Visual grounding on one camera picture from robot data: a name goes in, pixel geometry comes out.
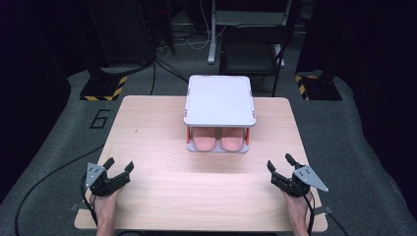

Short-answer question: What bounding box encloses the left hand-held gripper cable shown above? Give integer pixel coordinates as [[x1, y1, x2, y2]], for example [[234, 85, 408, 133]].
[[80, 175, 100, 231]]

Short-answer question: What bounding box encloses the person's right hand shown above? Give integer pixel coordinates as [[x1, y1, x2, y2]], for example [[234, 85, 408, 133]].
[[281, 191, 313, 228]]

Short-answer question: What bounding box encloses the long black floor cable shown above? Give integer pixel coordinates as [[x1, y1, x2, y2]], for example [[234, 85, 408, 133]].
[[14, 144, 106, 236]]

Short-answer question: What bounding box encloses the pink slipper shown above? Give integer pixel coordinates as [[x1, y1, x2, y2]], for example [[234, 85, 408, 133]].
[[218, 127, 247, 152], [190, 127, 218, 152]]

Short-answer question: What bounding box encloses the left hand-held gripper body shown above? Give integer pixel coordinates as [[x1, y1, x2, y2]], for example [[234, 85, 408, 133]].
[[85, 162, 132, 198]]

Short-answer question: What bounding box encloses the black folding chair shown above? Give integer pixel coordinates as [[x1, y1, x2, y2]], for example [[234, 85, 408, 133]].
[[218, 24, 290, 98]]

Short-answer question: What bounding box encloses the hand-held gripper cable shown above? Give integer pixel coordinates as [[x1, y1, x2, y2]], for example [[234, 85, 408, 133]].
[[80, 175, 100, 231], [303, 193, 349, 236]]

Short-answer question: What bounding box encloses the black striped stand base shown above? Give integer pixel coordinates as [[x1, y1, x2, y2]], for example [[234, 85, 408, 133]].
[[294, 74, 344, 101], [79, 74, 129, 102]]

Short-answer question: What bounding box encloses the white metal desk frame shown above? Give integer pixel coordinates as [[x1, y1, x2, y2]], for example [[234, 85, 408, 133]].
[[207, 0, 293, 69]]

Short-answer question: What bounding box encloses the white cable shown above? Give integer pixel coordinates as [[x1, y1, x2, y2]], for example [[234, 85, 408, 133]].
[[175, 0, 228, 51]]

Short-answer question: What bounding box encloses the black cable bundle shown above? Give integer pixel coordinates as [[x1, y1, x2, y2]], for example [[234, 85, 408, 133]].
[[144, 38, 191, 96]]

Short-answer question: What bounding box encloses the right hand-held gripper cable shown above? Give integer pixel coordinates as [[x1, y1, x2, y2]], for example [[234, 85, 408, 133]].
[[303, 193, 349, 236]]

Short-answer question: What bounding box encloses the person's left hand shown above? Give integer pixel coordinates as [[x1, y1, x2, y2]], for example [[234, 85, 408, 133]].
[[88, 188, 122, 225]]

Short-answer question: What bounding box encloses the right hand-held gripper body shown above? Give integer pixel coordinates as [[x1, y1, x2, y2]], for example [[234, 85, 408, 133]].
[[269, 164, 330, 199]]

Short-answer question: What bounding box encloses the grey two-tier shoe rack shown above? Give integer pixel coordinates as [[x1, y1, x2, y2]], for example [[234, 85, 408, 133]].
[[182, 75, 257, 155]]

